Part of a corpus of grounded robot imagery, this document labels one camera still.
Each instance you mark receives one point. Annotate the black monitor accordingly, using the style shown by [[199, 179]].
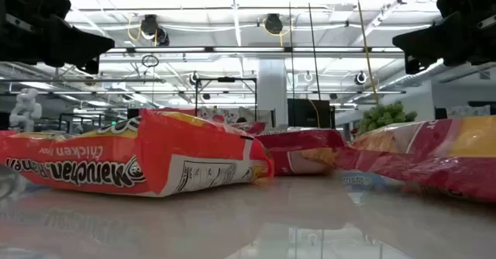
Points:
[[310, 113]]

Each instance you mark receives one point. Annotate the silver ventilation duct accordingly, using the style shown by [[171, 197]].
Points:
[[418, 77]]

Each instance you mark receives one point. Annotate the red beef ramen pack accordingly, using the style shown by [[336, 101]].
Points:
[[426, 162], [250, 128], [294, 146]]

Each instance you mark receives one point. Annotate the long ceiling light rail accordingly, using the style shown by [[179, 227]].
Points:
[[248, 49]]

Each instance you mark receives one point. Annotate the white humanoid robot figure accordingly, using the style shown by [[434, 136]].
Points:
[[25, 108]]

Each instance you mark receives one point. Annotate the white building column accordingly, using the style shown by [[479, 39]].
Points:
[[272, 92]]

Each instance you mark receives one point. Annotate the orange chicken ramen pack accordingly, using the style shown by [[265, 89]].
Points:
[[97, 166]]

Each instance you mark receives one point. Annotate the black metal stand frame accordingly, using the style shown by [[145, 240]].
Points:
[[226, 79]]

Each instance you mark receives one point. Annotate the green artificial plant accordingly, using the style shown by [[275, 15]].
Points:
[[383, 117]]

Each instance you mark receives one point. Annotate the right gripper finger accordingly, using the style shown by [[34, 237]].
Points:
[[426, 42]]

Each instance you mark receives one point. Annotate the floral patterned cloth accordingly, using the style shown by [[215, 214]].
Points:
[[228, 115]]

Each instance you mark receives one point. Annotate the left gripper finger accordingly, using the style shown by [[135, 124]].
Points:
[[77, 45]]

